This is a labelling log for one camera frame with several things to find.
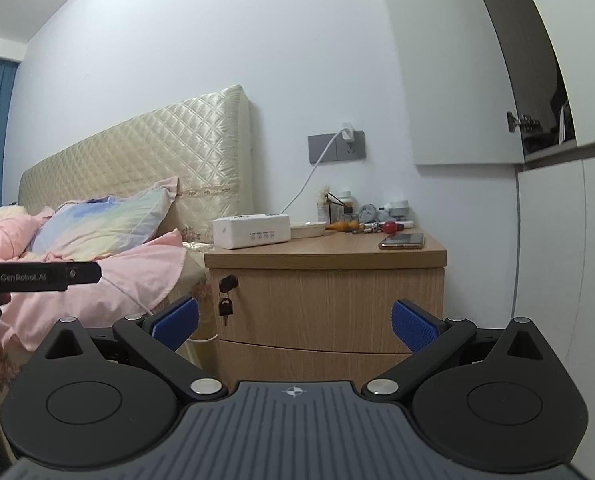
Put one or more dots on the cream quilted headboard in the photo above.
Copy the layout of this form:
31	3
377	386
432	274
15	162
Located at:
204	142

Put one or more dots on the metal door hinge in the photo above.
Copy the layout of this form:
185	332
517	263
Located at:
523	123

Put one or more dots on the pink blanket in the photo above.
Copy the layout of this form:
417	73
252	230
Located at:
98	294

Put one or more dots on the white tissue pack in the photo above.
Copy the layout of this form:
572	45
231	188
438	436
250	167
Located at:
251	230

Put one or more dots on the red ball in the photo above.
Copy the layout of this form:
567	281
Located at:
389	227

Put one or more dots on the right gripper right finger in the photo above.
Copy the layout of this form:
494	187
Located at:
433	343

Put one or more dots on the wooden top drawer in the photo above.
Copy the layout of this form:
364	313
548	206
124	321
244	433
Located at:
338	311

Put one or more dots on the gold smartphone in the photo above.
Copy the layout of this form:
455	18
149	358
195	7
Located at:
402	240

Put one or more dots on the white wardrobe door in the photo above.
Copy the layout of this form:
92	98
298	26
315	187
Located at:
457	86

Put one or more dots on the grey wall socket panel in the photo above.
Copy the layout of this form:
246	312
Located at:
339	151

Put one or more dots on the wooden drawer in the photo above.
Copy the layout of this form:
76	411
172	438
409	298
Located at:
338	311
270	364

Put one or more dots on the wooden nightstand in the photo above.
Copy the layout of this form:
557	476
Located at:
333	251

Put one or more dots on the black drawer key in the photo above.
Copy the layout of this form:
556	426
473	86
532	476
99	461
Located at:
225	304

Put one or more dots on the pastel rainbow pillow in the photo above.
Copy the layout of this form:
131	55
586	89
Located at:
105	226

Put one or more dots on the grey crumpled cloth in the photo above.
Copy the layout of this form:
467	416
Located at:
370	213

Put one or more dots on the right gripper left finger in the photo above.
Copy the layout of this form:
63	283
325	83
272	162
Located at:
151	341

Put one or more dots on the white charger plug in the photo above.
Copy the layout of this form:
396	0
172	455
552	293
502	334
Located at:
347	133

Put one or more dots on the wooden lower drawer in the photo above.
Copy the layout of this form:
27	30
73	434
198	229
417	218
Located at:
270	364

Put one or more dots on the reed diffuser bottle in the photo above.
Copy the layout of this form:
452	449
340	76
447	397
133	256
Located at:
324	205

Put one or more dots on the orange fruit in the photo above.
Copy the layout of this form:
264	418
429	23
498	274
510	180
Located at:
344	226

